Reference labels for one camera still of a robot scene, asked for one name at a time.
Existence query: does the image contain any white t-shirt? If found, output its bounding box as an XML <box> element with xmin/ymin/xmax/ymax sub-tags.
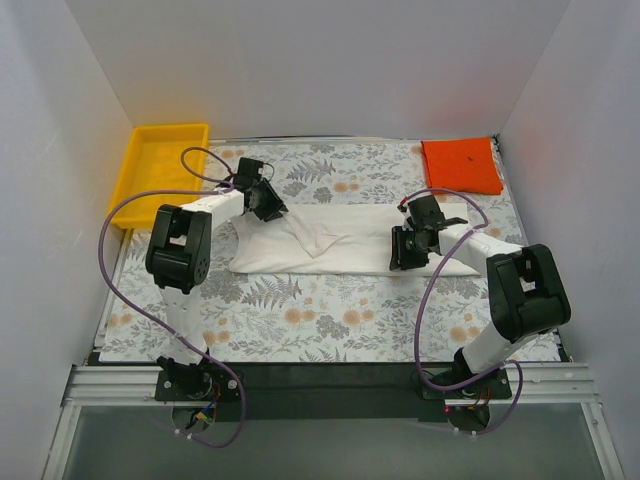
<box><xmin>227</xmin><ymin>200</ymin><xmax>479</xmax><ymax>276</ymax></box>

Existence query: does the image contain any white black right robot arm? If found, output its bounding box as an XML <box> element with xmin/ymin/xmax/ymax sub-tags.
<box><xmin>390</xmin><ymin>189</ymin><xmax>571</xmax><ymax>398</ymax></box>

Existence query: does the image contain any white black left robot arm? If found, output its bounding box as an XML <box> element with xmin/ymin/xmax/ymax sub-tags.
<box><xmin>145</xmin><ymin>157</ymin><xmax>287</xmax><ymax>400</ymax></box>

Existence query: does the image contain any floral patterned table mat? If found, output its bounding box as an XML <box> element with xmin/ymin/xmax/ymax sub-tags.
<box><xmin>98</xmin><ymin>141</ymin><xmax>559</xmax><ymax>364</ymax></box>

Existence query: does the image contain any folded orange t-shirt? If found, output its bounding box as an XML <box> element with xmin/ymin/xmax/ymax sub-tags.
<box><xmin>421</xmin><ymin>137</ymin><xmax>503</xmax><ymax>195</ymax></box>

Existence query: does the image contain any yellow plastic tray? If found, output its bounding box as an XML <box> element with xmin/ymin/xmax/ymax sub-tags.
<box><xmin>107</xmin><ymin>123</ymin><xmax>209</xmax><ymax>230</ymax></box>

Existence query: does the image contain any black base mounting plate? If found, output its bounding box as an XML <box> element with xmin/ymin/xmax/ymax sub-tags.
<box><xmin>154</xmin><ymin>362</ymin><xmax>512</xmax><ymax>429</ymax></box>

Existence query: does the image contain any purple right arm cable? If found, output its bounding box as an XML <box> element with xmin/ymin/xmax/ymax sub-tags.
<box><xmin>397</xmin><ymin>187</ymin><xmax>526</xmax><ymax>438</ymax></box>

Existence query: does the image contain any aluminium frame rail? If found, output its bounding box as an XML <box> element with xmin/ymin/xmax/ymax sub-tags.
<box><xmin>44</xmin><ymin>362</ymin><xmax>623</xmax><ymax>479</ymax></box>

